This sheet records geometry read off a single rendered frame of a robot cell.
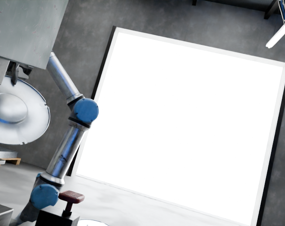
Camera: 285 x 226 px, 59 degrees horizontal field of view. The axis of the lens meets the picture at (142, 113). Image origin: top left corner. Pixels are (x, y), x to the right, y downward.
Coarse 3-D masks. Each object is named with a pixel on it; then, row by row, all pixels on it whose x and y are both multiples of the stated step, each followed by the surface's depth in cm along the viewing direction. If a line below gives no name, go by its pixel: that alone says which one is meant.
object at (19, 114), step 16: (0, 96) 89; (16, 96) 93; (32, 96) 98; (0, 112) 85; (16, 112) 89; (32, 112) 94; (48, 112) 99; (0, 128) 83; (16, 128) 87; (32, 128) 91; (16, 144) 83
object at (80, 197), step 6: (60, 192) 68; (66, 192) 70; (72, 192) 71; (60, 198) 66; (66, 198) 66; (72, 198) 66; (78, 198) 67; (84, 198) 72; (66, 204) 69; (72, 204) 69; (66, 210) 68
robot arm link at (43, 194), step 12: (84, 108) 117; (96, 108) 119; (72, 120) 117; (84, 120) 116; (72, 132) 117; (84, 132) 121; (60, 144) 117; (72, 144) 116; (60, 156) 115; (72, 156) 118; (48, 168) 115; (60, 168) 114; (48, 180) 111; (60, 180) 115; (36, 192) 108; (48, 192) 110; (36, 204) 109; (48, 204) 110
